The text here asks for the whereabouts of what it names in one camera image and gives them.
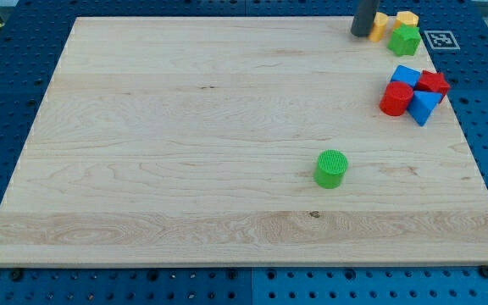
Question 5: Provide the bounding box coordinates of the light wooden board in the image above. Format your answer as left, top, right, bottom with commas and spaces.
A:
0, 17, 488, 268

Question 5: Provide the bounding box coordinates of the green cylinder block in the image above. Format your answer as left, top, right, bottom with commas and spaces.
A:
313, 150, 348, 189

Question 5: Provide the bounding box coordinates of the red cylinder block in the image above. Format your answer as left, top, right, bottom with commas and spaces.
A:
379, 81, 413, 116

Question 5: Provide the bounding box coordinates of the blue cube block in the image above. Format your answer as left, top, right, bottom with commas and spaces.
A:
390, 65, 421, 88

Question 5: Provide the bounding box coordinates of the dark grey cylindrical pointer tool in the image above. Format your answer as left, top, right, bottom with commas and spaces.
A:
350, 0, 380, 37

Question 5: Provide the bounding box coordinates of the blue triangle block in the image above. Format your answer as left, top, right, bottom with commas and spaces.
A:
407, 91, 442, 126

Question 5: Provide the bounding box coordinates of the yellow cylinder block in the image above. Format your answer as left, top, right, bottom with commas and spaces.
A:
368, 12, 389, 42

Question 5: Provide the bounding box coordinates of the green star block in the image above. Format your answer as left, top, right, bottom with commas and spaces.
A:
387, 25, 422, 56

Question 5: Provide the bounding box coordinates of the red star block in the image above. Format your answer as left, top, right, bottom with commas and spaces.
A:
414, 70, 451, 103

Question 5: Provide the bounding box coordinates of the yellow hexagon block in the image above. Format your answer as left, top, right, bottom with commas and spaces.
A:
393, 11, 419, 30

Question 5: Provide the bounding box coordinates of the white fiducial marker tag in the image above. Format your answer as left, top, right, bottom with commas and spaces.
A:
424, 30, 460, 50

